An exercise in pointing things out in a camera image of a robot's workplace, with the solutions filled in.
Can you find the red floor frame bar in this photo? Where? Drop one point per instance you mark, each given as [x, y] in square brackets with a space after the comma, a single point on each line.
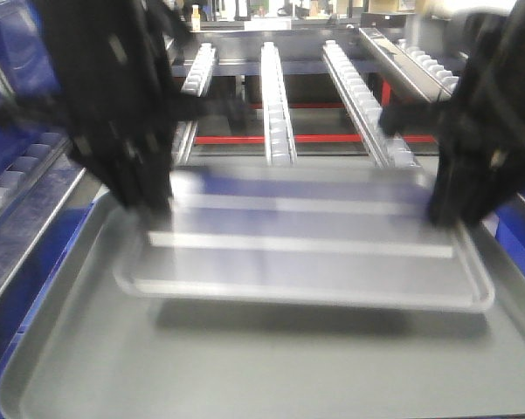
[302, 138]

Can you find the large grey serving tray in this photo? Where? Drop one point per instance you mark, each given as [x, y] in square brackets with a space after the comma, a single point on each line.
[93, 351]

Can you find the far right roller track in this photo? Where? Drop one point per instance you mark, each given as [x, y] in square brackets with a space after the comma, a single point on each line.
[431, 66]

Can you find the left steel divider rail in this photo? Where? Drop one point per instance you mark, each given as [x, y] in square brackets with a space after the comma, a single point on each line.
[33, 213]

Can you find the far left roller track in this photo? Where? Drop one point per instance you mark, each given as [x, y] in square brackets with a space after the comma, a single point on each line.
[16, 177]

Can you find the small silver ribbed tray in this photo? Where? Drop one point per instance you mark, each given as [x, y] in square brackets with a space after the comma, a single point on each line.
[305, 237]

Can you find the roller track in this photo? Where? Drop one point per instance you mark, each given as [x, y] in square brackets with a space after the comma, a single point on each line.
[196, 83]
[16, 177]
[431, 66]
[280, 147]
[364, 111]

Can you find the right steel divider rail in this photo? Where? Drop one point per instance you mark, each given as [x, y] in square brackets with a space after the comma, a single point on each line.
[409, 80]

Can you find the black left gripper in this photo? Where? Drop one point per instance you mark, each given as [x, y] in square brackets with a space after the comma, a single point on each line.
[117, 98]

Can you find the blue bin upper left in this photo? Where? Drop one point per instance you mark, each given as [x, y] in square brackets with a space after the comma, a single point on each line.
[24, 70]

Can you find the steel divider rail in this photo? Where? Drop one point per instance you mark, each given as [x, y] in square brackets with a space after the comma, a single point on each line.
[33, 213]
[409, 80]

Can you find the centre roller track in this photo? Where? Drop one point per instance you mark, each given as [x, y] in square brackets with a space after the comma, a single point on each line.
[280, 147]

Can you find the orange sauce bottle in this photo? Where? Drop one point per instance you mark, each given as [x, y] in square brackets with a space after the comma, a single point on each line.
[195, 18]

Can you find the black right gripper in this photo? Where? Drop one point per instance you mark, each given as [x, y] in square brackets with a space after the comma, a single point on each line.
[481, 128]

